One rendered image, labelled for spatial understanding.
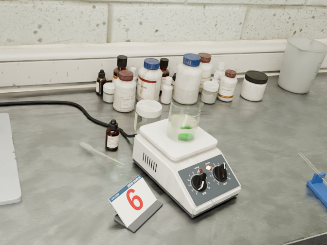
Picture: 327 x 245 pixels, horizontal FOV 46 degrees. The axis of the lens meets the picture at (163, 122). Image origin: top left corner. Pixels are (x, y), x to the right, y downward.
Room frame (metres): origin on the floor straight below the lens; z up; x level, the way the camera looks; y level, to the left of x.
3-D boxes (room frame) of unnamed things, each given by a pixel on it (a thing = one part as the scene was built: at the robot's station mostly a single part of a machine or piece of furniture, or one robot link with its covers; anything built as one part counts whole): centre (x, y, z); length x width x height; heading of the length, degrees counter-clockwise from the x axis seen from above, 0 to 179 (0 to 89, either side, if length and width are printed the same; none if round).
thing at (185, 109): (0.66, -0.04, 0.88); 0.07 x 0.06 x 0.08; 138
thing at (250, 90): (1.07, -0.25, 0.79); 0.07 x 0.07 x 0.07
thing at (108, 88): (0.91, 0.15, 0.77); 0.04 x 0.04 x 0.04
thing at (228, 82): (1.03, -0.17, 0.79); 0.05 x 0.05 x 0.09
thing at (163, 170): (0.64, -0.05, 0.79); 0.22 x 0.13 x 0.08; 42
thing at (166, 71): (1.02, 0.02, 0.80); 0.04 x 0.04 x 0.10
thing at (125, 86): (0.89, 0.11, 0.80); 0.06 x 0.06 x 0.10
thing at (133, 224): (0.52, 0.03, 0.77); 0.09 x 0.06 x 0.04; 151
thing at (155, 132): (0.66, -0.03, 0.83); 0.12 x 0.12 x 0.01; 42
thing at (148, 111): (0.77, 0.04, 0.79); 0.06 x 0.06 x 0.08
